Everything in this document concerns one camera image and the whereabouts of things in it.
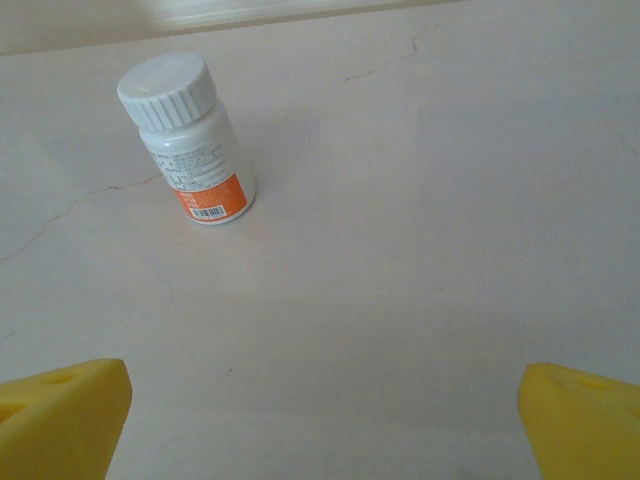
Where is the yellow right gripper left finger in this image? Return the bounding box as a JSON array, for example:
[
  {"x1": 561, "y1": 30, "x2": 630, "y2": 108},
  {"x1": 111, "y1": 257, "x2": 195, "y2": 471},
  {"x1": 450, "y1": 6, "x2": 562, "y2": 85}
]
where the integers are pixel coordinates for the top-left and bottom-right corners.
[{"x1": 0, "y1": 357, "x2": 134, "y2": 480}]

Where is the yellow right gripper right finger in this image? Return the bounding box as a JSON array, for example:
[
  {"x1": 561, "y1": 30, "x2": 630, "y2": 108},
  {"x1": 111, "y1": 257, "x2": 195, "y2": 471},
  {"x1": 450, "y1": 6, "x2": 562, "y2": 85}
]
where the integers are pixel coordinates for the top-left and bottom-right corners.
[{"x1": 517, "y1": 362, "x2": 640, "y2": 480}]

